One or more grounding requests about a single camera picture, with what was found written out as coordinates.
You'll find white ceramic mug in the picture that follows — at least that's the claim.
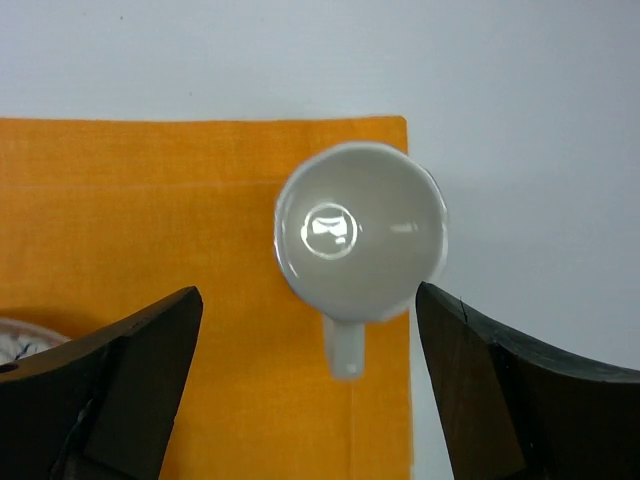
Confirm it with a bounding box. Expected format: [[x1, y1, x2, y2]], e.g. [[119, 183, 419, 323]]
[[273, 141, 449, 380]]

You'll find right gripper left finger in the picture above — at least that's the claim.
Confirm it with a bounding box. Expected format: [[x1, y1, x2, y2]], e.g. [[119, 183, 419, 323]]
[[1, 286, 203, 479]]

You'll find orange Mickey Mouse placemat cloth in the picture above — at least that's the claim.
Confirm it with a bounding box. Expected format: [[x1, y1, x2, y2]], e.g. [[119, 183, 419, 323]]
[[1, 116, 413, 479]]

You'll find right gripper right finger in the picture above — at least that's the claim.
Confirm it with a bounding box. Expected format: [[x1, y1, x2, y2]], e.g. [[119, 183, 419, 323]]
[[416, 283, 639, 479]]

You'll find floral patterned plate copper rim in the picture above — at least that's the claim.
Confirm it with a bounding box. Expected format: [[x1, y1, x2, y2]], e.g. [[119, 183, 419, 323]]
[[0, 318, 69, 365]]

